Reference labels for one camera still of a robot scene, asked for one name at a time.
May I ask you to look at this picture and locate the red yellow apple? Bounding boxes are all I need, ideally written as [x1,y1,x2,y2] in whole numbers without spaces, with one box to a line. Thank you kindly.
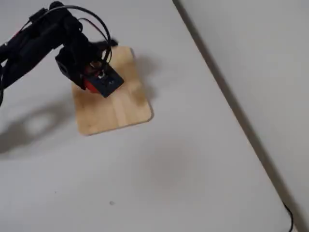
[83,61,104,94]

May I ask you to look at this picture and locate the light wooden cutting board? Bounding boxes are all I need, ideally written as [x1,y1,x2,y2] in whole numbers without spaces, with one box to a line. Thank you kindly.
[71,45,154,136]

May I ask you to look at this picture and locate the looped black camera cable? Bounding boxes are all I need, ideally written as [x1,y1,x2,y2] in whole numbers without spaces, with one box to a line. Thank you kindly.
[48,4,113,64]

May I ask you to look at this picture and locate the thin red wire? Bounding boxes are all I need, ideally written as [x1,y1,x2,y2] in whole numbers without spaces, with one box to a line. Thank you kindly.
[79,18,104,34]

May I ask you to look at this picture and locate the black gripper camera module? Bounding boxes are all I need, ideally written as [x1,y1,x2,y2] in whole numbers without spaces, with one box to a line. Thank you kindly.
[90,63,125,98]

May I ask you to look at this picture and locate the thin black floor cable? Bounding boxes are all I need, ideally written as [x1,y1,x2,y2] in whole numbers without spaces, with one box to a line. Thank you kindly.
[282,203,294,232]

